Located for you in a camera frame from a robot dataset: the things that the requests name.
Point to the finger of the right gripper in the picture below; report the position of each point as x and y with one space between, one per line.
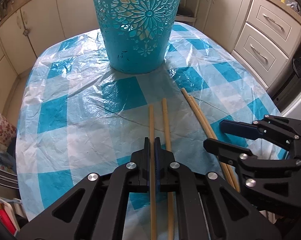
226 153
241 129

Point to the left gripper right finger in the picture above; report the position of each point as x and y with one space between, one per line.
165 180

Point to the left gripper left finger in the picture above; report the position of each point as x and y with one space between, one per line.
140 181

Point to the wooden chopstick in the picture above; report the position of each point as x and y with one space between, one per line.
153 233
227 169
170 195
194 108

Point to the cream kitchen base cabinets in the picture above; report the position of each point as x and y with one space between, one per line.
262 34

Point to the blue checkered plastic tablecloth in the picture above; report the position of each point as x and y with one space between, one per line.
79 115

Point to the white storage trolley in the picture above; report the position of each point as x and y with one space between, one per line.
187 11

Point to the floral plastic bag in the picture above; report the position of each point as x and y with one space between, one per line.
7 131

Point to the blue perforated plastic basket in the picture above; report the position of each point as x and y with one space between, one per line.
136 32

